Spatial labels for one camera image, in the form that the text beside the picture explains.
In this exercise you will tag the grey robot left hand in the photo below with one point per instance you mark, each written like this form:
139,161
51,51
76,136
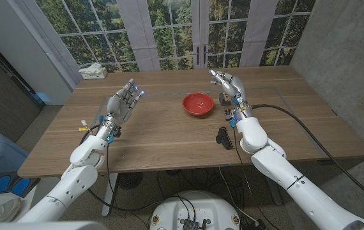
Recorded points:
119,107

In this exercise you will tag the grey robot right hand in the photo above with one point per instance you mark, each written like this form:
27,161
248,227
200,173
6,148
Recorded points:
233,86

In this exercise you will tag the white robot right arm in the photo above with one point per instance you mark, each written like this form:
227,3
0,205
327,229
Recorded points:
290,175

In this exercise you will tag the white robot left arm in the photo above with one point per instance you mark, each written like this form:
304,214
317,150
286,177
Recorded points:
73,172

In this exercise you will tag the red bowl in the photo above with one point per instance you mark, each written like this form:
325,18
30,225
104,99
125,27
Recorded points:
198,103

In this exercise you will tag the black hair clip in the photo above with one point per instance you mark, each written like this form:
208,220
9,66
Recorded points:
223,138

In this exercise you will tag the small black yellow toy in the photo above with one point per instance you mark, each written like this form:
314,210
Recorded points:
223,99

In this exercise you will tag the white power strip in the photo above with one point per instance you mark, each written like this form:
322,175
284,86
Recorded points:
96,76

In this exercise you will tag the white crumpled tissue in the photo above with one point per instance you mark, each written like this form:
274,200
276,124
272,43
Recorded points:
91,68

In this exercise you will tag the round black fan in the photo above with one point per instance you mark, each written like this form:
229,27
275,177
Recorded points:
130,180

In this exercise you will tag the printed window backdrop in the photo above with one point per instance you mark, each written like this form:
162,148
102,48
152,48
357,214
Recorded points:
169,32

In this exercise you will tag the white table leg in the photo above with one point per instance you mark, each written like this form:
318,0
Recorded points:
109,198

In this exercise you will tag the grey table leg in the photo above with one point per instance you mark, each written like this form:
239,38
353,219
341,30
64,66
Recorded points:
274,195

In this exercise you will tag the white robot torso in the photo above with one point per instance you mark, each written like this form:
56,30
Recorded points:
198,204

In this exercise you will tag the blue black foot pedal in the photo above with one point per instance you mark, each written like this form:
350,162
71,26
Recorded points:
9,185

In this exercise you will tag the white grey sneaker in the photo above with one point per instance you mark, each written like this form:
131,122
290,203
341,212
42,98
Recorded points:
1,211

